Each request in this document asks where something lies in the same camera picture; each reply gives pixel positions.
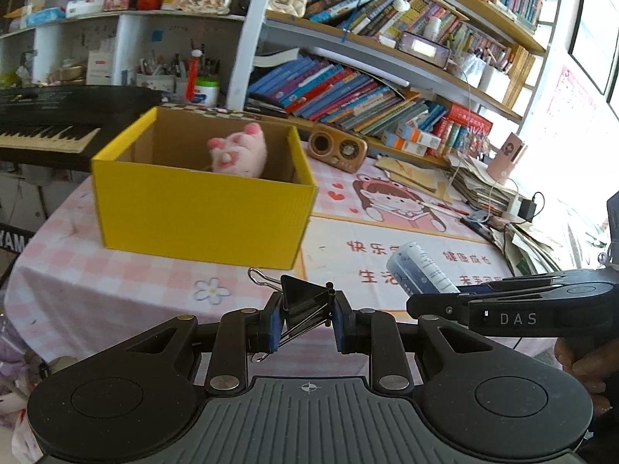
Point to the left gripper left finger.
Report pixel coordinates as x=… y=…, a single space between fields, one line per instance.
x=233 y=340

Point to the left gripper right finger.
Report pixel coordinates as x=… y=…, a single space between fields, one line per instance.
x=382 y=339

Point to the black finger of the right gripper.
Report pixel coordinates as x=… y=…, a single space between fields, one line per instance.
x=558 y=304

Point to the black binder clip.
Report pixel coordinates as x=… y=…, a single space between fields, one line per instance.
x=294 y=308

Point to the dark blue white tube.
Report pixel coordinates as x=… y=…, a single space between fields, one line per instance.
x=416 y=272

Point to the pink plush pig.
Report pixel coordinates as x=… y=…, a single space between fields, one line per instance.
x=242 y=154

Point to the person's right hand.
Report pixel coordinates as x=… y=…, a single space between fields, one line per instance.
x=591 y=370

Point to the black power adapter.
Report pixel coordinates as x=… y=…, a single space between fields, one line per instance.
x=531 y=208

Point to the pink phone stand box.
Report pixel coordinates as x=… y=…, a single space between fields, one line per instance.
x=506 y=158

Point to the red pencil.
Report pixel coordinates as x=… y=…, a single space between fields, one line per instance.
x=447 y=207

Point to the stack of papers notebooks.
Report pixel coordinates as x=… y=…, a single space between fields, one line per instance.
x=471 y=180

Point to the yellow cardboard box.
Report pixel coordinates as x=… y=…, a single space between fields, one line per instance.
x=156 y=194

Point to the brown paper envelopes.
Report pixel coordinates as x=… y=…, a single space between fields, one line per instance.
x=433 y=182

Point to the pink cartoon desk mat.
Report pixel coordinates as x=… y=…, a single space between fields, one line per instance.
x=70 y=295

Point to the brown retro radio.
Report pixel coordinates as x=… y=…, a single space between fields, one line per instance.
x=342 y=150

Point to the orange white carton lower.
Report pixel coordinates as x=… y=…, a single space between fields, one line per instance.
x=393 y=141

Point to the orange white carton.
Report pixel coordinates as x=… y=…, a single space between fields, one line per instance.
x=393 y=141
x=412 y=134

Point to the orange white carton upper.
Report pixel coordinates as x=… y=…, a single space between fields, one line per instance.
x=412 y=134

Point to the black stapler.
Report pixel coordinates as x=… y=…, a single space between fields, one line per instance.
x=260 y=107

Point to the wooden chessboard box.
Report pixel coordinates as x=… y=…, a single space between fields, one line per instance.
x=212 y=112

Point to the green lid white jar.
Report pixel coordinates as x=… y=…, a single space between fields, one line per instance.
x=206 y=92

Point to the row of leaning books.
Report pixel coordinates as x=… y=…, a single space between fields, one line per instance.
x=339 y=95

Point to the white pen holder cup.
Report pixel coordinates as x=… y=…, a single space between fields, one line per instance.
x=158 y=82

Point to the black electronic keyboard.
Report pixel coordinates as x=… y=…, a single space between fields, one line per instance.
x=64 y=127

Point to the smartphone on shelf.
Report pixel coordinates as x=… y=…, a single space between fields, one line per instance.
x=424 y=49

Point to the white bookshelf frame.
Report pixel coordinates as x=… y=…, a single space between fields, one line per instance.
x=107 y=42

